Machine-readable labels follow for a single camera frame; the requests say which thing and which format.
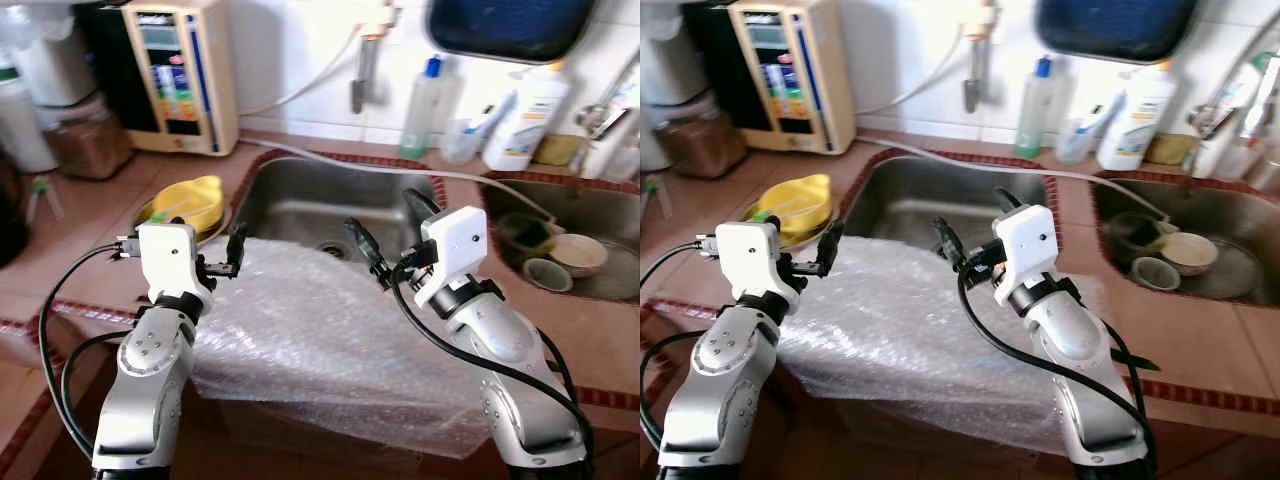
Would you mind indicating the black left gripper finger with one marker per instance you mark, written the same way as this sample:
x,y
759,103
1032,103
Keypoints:
x,y
238,245
829,245

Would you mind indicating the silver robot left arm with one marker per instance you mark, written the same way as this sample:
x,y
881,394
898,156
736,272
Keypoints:
x,y
150,380
720,385

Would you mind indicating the large steel sink basin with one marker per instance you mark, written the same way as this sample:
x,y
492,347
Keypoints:
x,y
300,205
905,205

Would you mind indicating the clear plastic cup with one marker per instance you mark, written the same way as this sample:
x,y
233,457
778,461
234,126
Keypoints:
x,y
1072,145
460,145

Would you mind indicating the clear bottle blue cap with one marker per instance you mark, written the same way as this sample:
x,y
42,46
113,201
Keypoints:
x,y
1035,115
420,115

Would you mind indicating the dark bowl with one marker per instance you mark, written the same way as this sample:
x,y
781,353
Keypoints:
x,y
520,232
1130,232

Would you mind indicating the clear bubble wrap sheet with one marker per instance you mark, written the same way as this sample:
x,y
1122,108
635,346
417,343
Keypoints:
x,y
900,340
310,340

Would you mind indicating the white toothpaste tube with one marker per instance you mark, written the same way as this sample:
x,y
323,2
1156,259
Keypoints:
x,y
495,115
1105,115

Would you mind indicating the grey cup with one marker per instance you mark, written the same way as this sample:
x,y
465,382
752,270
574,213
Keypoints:
x,y
1155,275
545,275

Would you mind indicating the white detergent bottle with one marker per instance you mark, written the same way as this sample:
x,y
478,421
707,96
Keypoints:
x,y
530,115
1140,115

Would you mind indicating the yellow sponge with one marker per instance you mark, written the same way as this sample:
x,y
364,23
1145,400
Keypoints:
x,y
558,150
1170,150

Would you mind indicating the clear container brown contents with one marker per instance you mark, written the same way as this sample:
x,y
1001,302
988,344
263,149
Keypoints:
x,y
88,150
700,150

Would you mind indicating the beige water ionizer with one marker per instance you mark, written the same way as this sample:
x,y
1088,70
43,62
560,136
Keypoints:
x,y
825,80
205,80

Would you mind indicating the cream bowl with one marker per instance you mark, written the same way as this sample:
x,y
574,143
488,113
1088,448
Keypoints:
x,y
1190,250
580,250

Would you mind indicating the steel sink basin with dishes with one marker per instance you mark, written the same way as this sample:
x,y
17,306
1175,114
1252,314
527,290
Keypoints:
x,y
1230,215
600,215

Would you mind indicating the white canister green lid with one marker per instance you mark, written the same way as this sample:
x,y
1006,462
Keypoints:
x,y
650,140
25,125

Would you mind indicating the dark blue hanging basin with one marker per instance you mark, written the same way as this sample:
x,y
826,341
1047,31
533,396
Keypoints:
x,y
1115,25
510,25

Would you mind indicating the black kettle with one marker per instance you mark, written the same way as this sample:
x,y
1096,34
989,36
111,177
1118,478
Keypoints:
x,y
10,215

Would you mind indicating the grey plastic jug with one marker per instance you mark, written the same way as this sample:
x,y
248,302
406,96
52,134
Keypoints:
x,y
55,65
675,65

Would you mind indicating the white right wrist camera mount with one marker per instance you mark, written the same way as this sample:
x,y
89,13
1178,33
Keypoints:
x,y
455,245
1028,245

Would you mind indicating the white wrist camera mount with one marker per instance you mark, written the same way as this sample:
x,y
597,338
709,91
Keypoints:
x,y
745,258
455,245
1028,245
165,258

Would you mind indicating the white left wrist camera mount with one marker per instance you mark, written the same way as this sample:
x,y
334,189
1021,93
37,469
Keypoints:
x,y
165,258
745,258

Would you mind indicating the wall tap chrome spout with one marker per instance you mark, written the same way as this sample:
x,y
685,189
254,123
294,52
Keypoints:
x,y
975,70
365,70

